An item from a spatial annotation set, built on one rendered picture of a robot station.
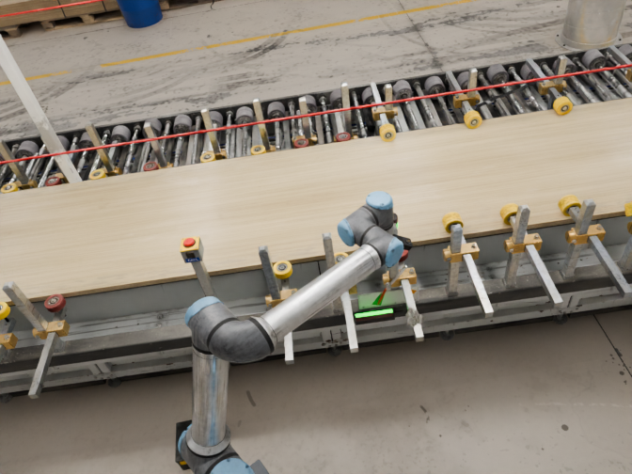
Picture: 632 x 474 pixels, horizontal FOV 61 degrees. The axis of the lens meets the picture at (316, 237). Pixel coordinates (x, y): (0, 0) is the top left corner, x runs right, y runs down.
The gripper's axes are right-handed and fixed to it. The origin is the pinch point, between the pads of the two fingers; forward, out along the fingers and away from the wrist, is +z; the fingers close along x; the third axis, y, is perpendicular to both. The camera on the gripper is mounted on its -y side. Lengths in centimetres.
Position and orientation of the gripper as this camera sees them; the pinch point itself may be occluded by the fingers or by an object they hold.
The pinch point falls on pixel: (388, 268)
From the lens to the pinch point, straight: 207.8
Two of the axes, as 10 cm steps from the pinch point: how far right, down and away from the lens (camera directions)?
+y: -9.9, 1.5, 0.3
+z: 1.2, 7.0, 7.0
